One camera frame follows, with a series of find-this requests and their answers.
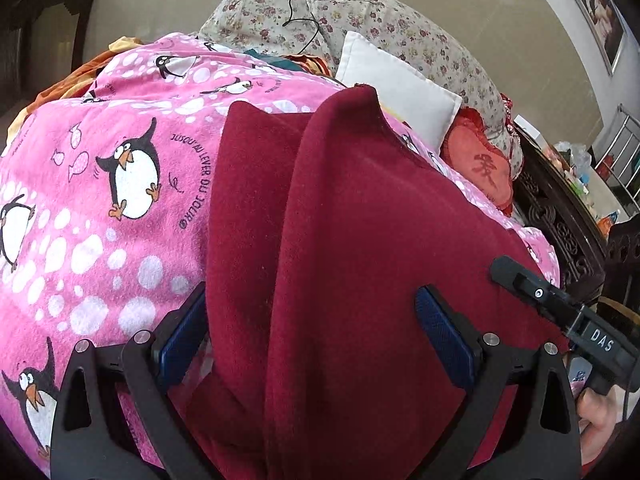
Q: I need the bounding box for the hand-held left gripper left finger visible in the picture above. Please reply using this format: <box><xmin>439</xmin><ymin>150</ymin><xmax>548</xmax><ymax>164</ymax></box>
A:
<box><xmin>50</xmin><ymin>282</ymin><xmax>221</xmax><ymax>480</ymax></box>

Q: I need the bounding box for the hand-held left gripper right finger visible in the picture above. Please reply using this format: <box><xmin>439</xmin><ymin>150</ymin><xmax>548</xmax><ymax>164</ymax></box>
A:
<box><xmin>414</xmin><ymin>285</ymin><xmax>583</xmax><ymax>480</ymax></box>

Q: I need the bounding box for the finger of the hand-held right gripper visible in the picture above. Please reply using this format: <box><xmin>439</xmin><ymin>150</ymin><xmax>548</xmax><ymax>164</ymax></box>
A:
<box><xmin>490</xmin><ymin>256</ymin><xmax>585</xmax><ymax>312</ymax></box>

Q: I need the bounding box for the dark red knit garment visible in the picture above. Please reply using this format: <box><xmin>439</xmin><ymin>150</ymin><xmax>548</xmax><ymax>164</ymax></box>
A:
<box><xmin>185</xmin><ymin>85</ymin><xmax>571</xmax><ymax>480</ymax></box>

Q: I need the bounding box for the person's right hand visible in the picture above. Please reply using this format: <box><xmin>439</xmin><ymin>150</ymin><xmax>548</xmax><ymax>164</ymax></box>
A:
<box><xmin>575</xmin><ymin>387</ymin><xmax>624</xmax><ymax>467</ymax></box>

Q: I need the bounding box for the dark carved wooden headboard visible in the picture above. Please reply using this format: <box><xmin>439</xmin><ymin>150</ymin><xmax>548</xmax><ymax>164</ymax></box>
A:
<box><xmin>510</xmin><ymin>125</ymin><xmax>640</xmax><ymax>306</ymax></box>

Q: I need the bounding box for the orange snack packet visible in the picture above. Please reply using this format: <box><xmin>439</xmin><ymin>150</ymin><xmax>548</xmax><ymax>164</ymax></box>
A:
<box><xmin>597</xmin><ymin>212</ymin><xmax>622</xmax><ymax>241</ymax></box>

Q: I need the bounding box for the pink penguin print blanket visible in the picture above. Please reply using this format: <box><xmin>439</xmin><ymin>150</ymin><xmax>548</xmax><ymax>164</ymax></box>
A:
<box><xmin>0</xmin><ymin>32</ymin><xmax>562</xmax><ymax>480</ymax></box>

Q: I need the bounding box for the red embroidered pillow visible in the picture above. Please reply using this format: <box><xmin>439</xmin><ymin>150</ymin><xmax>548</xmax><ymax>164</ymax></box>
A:
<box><xmin>440</xmin><ymin>105</ymin><xmax>516</xmax><ymax>217</ymax></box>

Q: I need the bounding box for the clear plastic bag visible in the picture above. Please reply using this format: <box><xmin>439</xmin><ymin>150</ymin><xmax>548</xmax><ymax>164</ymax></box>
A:
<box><xmin>552</xmin><ymin>141</ymin><xmax>594</xmax><ymax>172</ymax></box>

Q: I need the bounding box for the steel railing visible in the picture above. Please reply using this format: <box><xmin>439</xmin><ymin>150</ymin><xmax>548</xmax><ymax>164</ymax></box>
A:
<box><xmin>590</xmin><ymin>104</ymin><xmax>640</xmax><ymax>211</ymax></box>

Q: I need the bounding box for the white pillow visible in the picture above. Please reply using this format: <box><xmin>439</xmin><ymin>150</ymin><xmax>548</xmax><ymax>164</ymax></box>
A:
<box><xmin>334</xmin><ymin>31</ymin><xmax>463</xmax><ymax>149</ymax></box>

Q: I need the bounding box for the long floral pillow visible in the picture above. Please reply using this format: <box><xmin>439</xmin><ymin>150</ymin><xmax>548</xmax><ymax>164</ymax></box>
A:
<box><xmin>306</xmin><ymin>0</ymin><xmax>525</xmax><ymax>181</ymax></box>

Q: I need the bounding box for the orange striped cloth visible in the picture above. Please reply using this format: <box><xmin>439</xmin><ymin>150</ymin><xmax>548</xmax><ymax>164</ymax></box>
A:
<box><xmin>292</xmin><ymin>54</ymin><xmax>344</xmax><ymax>79</ymax></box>

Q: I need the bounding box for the yellow cloth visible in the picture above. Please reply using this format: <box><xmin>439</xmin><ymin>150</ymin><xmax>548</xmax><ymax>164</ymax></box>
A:
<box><xmin>110</xmin><ymin>35</ymin><xmax>144</xmax><ymax>54</ymax></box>

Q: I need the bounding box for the small floral pillow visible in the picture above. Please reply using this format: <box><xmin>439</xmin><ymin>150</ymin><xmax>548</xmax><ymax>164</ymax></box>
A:
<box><xmin>199</xmin><ymin>0</ymin><xmax>313</xmax><ymax>54</ymax></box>

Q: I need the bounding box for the framed wall picture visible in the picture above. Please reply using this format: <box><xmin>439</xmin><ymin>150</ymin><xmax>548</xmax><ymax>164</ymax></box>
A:
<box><xmin>570</xmin><ymin>0</ymin><xmax>629</xmax><ymax>77</ymax></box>

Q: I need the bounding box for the black cable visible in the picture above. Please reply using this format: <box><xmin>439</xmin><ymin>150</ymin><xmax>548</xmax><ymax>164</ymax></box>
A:
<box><xmin>282</xmin><ymin>0</ymin><xmax>331</xmax><ymax>56</ymax></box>

